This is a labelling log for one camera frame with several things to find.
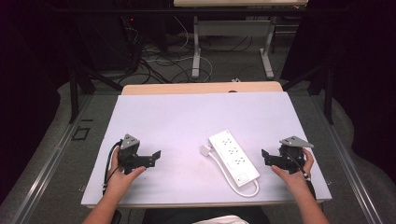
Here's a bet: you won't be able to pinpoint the white-legged desk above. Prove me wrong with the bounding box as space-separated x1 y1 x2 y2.
173 0 309 80

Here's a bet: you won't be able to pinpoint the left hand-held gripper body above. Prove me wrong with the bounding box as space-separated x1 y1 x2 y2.
118 133 148 175

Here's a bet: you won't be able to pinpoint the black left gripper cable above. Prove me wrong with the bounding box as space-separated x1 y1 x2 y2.
103 139 124 189

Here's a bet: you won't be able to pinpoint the black chair armrest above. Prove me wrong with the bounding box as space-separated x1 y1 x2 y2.
109 209 123 224

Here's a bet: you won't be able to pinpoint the person's dark pants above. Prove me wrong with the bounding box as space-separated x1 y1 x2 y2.
141 206 272 224

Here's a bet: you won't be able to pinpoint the white floor cable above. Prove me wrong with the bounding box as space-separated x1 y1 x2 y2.
146 15 215 84

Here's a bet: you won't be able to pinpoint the black equipment rack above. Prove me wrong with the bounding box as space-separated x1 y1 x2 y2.
76 13 143 73

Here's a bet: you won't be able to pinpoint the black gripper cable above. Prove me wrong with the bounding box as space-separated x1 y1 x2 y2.
287 152 318 201
103 139 124 189

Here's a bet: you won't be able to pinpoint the white table mat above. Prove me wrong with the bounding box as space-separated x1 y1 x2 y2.
80 91 332 208

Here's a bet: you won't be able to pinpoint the black metal stand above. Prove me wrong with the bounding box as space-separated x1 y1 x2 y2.
281 60 334 126
68 60 124 124

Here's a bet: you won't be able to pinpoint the person's white shirt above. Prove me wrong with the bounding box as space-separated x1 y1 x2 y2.
191 215 250 224

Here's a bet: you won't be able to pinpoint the white power strip cable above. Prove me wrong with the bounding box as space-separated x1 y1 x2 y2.
208 149 262 199

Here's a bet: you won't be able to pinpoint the metal floor rail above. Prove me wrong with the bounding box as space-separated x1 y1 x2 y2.
310 94 385 224
8 94 95 224

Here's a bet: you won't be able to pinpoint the wooden table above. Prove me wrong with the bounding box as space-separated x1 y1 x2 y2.
85 81 325 210

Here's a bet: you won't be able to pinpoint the black floor socket frame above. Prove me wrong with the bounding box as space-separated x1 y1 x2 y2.
71 126 92 142

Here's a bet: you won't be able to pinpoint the bundle of black floor cables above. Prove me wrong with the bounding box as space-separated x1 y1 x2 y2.
122 31 195 85

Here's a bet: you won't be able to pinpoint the person's right hand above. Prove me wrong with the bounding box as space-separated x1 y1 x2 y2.
270 147 315 195

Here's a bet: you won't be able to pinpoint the person's left hand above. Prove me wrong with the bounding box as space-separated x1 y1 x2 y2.
104 147 147 198

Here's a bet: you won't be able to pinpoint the white plug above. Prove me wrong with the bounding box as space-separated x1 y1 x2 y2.
199 143 213 157

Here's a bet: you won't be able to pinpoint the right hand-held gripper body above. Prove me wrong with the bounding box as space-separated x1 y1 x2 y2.
277 135 315 175

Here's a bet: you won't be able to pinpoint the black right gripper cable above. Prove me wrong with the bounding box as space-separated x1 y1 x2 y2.
287 152 318 201

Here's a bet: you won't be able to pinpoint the white power strip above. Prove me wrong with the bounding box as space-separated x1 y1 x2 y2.
207 129 262 189

